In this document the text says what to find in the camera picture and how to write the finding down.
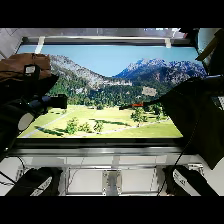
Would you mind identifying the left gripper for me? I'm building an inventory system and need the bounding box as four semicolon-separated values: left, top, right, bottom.
49;94;69;110

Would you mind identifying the brown garment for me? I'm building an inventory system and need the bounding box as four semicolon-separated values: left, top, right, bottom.
0;52;53;84

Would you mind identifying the thin black rod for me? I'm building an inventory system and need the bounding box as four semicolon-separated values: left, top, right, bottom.
118;92;172;111

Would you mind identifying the dark green garment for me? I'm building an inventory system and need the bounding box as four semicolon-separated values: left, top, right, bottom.
162;77;224;171

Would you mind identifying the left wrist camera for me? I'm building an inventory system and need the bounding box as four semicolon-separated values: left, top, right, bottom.
23;63;42;89

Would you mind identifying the black cable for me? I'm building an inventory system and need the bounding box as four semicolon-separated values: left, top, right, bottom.
157;113;204;197
0;155;27;188

